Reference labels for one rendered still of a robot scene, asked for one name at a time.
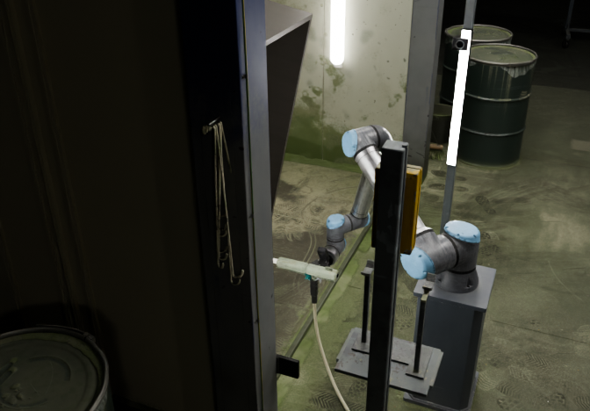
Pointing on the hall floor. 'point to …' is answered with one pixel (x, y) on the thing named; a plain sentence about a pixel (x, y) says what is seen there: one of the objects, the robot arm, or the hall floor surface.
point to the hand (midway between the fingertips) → (312, 276)
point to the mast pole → (451, 165)
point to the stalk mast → (385, 270)
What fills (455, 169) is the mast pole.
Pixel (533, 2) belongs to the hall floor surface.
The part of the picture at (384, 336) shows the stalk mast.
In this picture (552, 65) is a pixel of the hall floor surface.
